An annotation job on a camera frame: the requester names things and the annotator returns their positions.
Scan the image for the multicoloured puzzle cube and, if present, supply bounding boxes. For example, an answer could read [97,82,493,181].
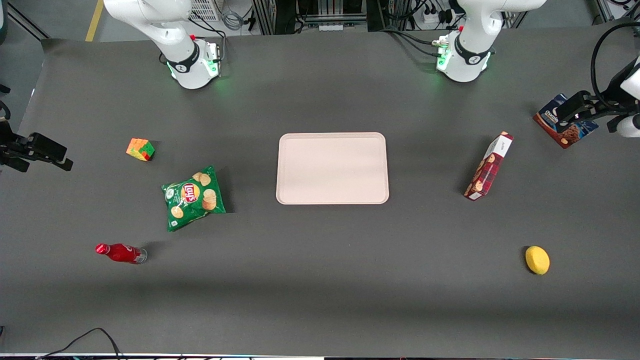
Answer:
[126,138,156,162]

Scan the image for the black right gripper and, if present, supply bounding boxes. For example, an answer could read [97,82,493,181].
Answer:
[0,120,74,174]

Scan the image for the black base cables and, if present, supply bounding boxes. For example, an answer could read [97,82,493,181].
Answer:
[189,14,229,67]
[379,26,447,59]

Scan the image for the white perforated box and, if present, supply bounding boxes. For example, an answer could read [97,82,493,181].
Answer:
[189,0,222,22]

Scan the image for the aluminium frame rack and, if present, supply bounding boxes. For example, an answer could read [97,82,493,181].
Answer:
[251,0,372,36]

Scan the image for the grey coiled cable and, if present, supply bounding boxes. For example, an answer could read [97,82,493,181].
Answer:
[222,9,245,32]

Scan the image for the black left base cables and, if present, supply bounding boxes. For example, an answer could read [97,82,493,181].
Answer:
[379,26,447,59]

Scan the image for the beige plastic tray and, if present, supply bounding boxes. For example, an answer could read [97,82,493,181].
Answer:
[275,132,390,206]

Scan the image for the black right base cables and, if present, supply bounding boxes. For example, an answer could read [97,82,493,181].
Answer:
[189,14,229,67]

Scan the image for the yellow lemon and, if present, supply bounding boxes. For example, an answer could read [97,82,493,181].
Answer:
[525,245,551,275]

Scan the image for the red soda bottle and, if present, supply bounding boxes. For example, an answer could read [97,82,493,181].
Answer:
[95,243,148,265]

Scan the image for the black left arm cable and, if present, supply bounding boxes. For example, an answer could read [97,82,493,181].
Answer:
[590,22,640,115]

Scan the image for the blue chocolate cookie box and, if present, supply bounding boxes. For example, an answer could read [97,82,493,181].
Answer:
[532,93,600,150]

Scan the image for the white power strip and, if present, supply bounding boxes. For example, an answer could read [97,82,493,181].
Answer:
[419,9,453,27]

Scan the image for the red plaid cookie box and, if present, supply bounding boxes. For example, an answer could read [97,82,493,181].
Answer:
[463,131,515,202]

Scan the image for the thin black table cable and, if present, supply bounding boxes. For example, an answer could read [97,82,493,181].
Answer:
[36,327,124,360]

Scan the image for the green chips bag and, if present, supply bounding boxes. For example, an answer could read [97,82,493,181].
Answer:
[161,165,227,233]

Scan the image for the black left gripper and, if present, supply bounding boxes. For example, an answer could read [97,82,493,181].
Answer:
[555,88,632,134]

